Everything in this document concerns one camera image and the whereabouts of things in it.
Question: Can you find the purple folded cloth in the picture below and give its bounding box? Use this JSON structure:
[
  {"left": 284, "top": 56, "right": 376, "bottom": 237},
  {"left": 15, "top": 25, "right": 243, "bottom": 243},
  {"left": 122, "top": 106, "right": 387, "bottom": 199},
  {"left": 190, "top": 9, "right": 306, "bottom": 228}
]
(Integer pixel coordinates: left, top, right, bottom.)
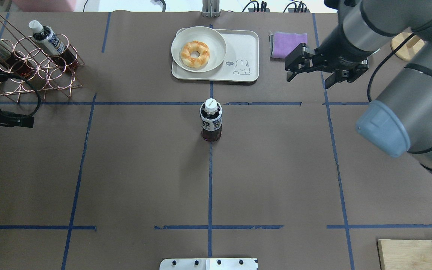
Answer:
[{"left": 269, "top": 32, "right": 308, "bottom": 59}]

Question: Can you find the wooden stand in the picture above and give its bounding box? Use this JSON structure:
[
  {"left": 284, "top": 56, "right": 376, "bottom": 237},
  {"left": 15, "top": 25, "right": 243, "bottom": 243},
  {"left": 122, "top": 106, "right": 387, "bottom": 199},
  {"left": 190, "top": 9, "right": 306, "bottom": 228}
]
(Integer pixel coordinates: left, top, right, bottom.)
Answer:
[{"left": 390, "top": 32, "right": 426, "bottom": 62}]

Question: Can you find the metal base plate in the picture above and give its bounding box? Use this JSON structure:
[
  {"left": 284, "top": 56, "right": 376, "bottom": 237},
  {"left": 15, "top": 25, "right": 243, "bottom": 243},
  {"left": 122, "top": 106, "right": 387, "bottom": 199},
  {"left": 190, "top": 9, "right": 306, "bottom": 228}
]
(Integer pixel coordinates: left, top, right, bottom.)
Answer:
[{"left": 159, "top": 258, "right": 259, "bottom": 270}]

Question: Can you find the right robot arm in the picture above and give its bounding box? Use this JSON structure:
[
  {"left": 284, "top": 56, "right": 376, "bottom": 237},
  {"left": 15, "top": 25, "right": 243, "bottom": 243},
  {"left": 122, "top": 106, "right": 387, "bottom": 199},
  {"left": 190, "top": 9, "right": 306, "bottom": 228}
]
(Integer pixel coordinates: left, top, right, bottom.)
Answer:
[{"left": 285, "top": 0, "right": 432, "bottom": 174}]

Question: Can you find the tea bottle right rack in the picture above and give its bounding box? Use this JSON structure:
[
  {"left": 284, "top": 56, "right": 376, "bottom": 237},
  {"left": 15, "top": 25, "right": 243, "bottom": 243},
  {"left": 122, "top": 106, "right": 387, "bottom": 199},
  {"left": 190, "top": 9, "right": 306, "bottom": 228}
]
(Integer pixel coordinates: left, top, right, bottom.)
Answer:
[{"left": 28, "top": 20, "right": 79, "bottom": 72}]

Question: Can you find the beige serving tray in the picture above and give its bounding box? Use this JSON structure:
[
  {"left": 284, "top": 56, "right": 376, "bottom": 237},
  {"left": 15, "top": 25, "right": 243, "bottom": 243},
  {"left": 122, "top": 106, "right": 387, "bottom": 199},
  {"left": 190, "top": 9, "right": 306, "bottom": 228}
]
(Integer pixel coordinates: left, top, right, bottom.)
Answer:
[{"left": 171, "top": 29, "right": 259, "bottom": 83}]

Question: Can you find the grey metal bracket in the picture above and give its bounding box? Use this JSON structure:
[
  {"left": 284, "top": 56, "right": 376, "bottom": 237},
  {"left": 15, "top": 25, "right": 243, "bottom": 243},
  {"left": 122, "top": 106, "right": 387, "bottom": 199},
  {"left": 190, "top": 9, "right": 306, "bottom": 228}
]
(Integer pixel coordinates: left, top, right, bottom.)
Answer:
[{"left": 202, "top": 0, "right": 221, "bottom": 18}]

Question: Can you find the copper wire bottle rack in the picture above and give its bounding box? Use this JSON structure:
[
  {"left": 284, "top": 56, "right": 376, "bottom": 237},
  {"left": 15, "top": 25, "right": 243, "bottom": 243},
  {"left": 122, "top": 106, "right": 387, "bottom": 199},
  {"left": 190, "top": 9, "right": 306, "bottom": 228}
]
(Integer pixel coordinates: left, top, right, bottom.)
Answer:
[{"left": 0, "top": 13, "right": 85, "bottom": 103}]

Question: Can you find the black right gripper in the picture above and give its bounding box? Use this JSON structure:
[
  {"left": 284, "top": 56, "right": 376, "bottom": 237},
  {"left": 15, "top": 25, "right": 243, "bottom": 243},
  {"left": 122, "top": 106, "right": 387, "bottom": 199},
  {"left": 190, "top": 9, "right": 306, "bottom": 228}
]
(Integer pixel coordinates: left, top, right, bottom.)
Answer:
[{"left": 285, "top": 26, "right": 370, "bottom": 89}]

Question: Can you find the glazed donut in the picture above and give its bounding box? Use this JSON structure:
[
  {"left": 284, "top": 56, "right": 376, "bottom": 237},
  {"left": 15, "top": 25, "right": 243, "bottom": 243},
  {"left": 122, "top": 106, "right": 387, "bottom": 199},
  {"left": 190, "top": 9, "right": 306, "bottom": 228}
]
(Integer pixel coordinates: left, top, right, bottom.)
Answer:
[{"left": 180, "top": 40, "right": 210, "bottom": 69}]

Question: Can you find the wooden cutting board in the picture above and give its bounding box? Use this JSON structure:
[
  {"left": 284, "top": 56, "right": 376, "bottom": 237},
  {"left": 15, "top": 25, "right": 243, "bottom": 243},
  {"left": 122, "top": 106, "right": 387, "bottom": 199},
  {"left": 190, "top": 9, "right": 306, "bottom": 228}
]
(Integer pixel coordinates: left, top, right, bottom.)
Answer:
[{"left": 377, "top": 239, "right": 432, "bottom": 270}]

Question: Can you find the white round plate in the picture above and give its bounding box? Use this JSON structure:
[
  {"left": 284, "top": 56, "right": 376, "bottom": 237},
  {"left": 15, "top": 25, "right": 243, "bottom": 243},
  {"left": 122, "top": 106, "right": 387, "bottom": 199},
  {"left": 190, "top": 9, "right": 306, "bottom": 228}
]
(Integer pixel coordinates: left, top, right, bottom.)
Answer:
[{"left": 171, "top": 26, "right": 227, "bottom": 72}]

